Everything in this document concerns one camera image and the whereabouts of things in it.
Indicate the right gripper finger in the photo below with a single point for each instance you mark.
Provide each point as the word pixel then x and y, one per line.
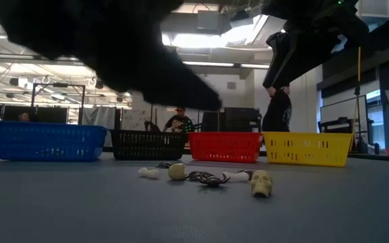
pixel 277 57
pixel 306 54

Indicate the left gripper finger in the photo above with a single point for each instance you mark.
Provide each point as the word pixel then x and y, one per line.
pixel 162 96
pixel 194 91

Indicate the cream plastic skull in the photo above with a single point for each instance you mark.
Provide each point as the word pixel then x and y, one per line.
pixel 176 172
pixel 261 183

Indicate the white plastic bone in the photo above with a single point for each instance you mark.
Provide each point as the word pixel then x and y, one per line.
pixel 236 176
pixel 149 173

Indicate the blue plastic basket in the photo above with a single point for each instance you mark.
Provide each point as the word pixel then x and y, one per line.
pixel 49 141

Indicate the background black robot arm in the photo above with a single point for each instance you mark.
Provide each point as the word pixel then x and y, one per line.
pixel 152 126

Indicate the long ceiling light fixture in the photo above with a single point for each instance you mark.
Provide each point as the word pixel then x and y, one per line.
pixel 208 63

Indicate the person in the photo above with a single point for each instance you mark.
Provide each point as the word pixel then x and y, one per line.
pixel 279 114
pixel 179 124
pixel 24 117

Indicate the white board with drawings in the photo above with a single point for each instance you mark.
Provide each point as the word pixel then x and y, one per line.
pixel 130 118

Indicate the black plastic basket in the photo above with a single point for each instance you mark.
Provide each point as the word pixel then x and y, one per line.
pixel 147 145

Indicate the black computer equipment stack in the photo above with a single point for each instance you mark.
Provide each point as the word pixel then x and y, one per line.
pixel 241 119

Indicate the red plastic basket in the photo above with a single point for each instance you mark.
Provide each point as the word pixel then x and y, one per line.
pixel 225 146

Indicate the grey cover sheet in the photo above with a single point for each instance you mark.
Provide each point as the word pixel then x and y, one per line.
pixel 100 116

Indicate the grey ceiling unit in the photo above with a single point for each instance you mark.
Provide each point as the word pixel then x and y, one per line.
pixel 211 22

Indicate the black equipment desk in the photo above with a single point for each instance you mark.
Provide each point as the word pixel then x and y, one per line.
pixel 333 126

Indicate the yellow plastic basket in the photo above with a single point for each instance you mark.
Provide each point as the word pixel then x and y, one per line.
pixel 306 148

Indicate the black tripod stand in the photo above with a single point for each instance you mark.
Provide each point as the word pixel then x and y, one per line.
pixel 361 145

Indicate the black monitor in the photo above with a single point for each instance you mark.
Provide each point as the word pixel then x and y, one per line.
pixel 10 114
pixel 51 114

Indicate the black metal frame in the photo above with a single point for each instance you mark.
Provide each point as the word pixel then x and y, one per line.
pixel 59 85
pixel 151 118

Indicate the grey wall vent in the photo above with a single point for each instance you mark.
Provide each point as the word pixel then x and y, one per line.
pixel 231 85

